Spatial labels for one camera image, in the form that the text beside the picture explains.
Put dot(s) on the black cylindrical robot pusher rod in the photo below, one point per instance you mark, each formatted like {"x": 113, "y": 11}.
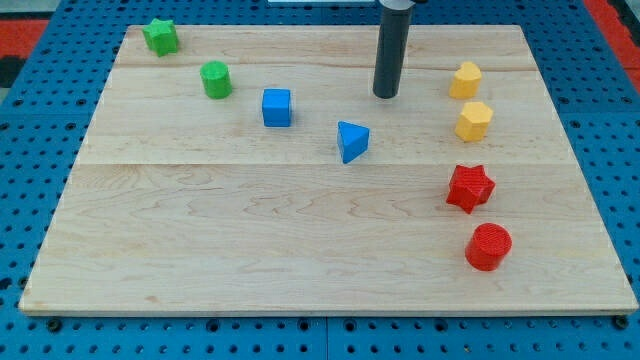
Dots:
{"x": 392, "y": 39}

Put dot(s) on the light wooden board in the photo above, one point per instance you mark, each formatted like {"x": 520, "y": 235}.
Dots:
{"x": 183, "y": 205}

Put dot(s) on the red star block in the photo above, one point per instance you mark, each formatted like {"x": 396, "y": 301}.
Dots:
{"x": 469, "y": 187}

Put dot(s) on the green cylinder block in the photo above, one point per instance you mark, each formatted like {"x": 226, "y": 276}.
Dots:
{"x": 216, "y": 80}

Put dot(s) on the red cylinder block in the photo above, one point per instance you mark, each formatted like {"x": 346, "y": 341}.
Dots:
{"x": 488, "y": 246}

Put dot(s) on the blue cube block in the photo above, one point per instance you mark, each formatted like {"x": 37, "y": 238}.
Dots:
{"x": 276, "y": 107}

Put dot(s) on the yellow hexagon block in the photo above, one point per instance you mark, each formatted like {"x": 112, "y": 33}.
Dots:
{"x": 473, "y": 121}

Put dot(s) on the blue triangle block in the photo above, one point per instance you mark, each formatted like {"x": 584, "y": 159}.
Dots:
{"x": 352, "y": 140}

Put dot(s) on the green star block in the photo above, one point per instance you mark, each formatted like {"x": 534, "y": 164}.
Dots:
{"x": 161, "y": 37}

